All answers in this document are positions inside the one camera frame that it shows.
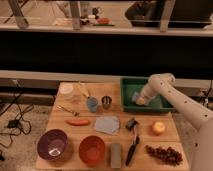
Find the purple bowl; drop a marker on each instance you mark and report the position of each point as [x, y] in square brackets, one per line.
[52, 144]

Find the orange bowl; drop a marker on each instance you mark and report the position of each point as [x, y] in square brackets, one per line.
[92, 150]

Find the light blue cloth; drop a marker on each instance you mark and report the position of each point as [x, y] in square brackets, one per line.
[107, 124]

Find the dark grape bunch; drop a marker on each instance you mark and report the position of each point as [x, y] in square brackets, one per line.
[168, 156]

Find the yellow apple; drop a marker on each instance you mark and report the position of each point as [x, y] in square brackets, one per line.
[158, 128]

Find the orange carrot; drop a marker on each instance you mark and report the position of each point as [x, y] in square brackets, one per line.
[78, 122]

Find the green plastic tray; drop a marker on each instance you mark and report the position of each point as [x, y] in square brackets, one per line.
[130, 86]

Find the blue yellow sponge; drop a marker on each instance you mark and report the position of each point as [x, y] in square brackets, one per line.
[137, 99]

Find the blue cup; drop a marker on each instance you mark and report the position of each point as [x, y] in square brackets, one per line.
[92, 104]

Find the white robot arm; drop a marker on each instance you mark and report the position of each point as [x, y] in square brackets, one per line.
[200, 117]

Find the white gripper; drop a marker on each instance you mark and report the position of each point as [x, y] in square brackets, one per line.
[148, 93]

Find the yellow handled utensil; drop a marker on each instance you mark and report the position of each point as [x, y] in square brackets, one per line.
[82, 88]

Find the grey sponge block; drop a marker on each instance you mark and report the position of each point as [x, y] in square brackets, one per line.
[115, 156]

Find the black handled brush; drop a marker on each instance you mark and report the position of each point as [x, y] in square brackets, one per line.
[132, 126]

